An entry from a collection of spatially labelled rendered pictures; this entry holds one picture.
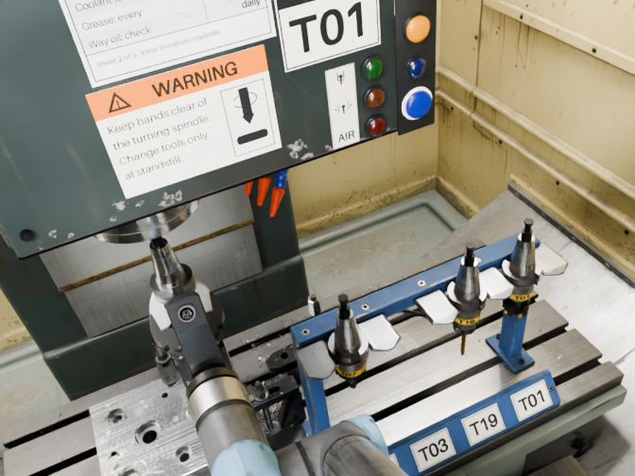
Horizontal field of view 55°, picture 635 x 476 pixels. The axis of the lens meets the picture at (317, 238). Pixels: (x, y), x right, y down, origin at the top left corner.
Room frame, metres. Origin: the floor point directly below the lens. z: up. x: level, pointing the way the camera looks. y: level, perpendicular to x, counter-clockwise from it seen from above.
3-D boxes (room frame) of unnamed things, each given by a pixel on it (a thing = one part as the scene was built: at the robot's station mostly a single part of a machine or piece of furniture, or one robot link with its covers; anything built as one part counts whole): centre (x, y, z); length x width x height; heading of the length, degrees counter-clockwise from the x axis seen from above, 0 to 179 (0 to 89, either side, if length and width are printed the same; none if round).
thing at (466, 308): (0.68, -0.23, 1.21); 0.06 x 0.06 x 0.03
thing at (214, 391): (0.46, 0.15, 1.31); 0.08 x 0.05 x 0.08; 109
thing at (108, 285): (1.08, 0.37, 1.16); 0.48 x 0.05 x 0.51; 109
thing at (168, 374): (0.82, 0.35, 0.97); 0.13 x 0.03 x 0.15; 19
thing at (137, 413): (0.67, 0.32, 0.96); 0.29 x 0.23 x 0.05; 109
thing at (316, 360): (0.59, 0.03, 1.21); 0.07 x 0.05 x 0.01; 19
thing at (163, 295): (0.66, 0.22, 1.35); 0.06 x 0.06 x 0.03
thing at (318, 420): (0.64, 0.05, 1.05); 0.10 x 0.05 x 0.30; 19
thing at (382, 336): (0.63, -0.08, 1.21); 0.07 x 0.05 x 0.01; 19
